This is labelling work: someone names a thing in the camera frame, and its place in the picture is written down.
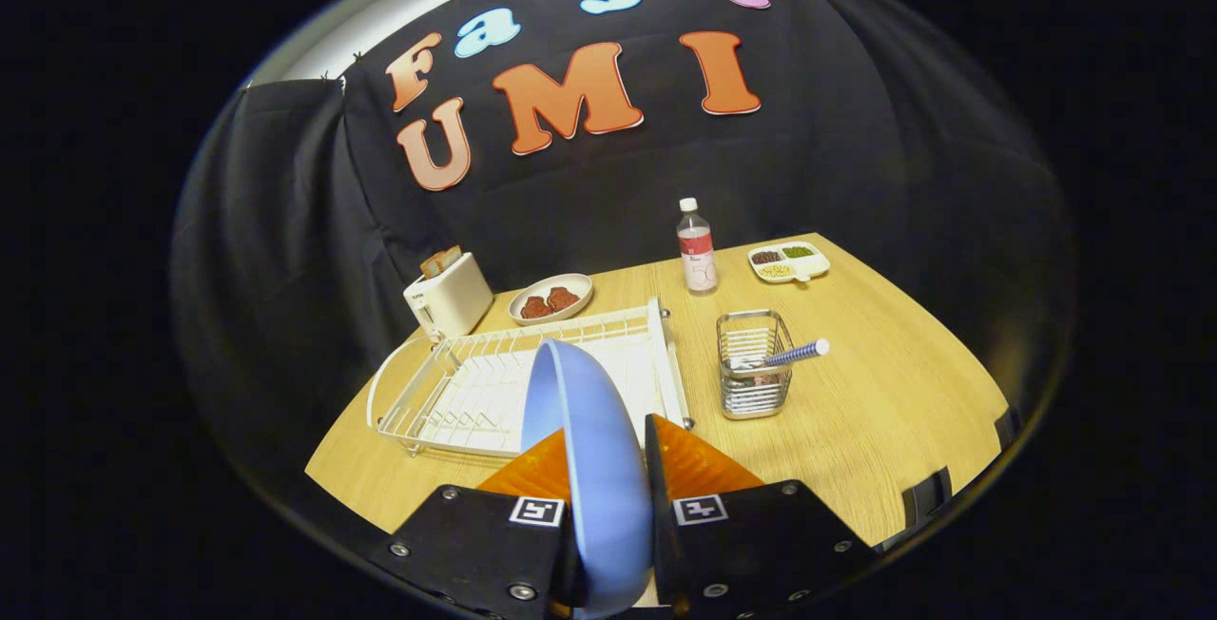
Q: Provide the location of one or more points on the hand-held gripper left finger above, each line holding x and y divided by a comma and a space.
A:
475, 544

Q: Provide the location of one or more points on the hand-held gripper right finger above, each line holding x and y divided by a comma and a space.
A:
751, 544

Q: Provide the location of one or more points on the light blue plate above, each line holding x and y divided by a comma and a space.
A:
599, 468

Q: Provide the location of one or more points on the black table edge clamp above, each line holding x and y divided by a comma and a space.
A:
1008, 428
927, 501

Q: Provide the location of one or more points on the brown meat piece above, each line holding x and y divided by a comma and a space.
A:
563, 298
535, 308

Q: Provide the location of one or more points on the white toaster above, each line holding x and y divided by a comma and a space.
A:
452, 301

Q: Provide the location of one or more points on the pile of yellow beans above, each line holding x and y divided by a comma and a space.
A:
776, 271

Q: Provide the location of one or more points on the toasted bread slice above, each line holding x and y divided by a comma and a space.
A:
433, 265
453, 255

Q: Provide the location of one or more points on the beige oval bowl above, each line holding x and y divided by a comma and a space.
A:
575, 280

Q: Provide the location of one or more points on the white divided tray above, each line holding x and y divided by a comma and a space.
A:
816, 268

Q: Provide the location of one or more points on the pile of dark red beans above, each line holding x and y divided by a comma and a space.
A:
766, 257

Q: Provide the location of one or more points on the clear plastic bottle red label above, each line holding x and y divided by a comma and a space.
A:
698, 259

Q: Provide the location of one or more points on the pile of green beans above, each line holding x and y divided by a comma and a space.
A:
799, 251

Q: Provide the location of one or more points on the black backdrop cloth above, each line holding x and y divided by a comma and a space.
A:
570, 211

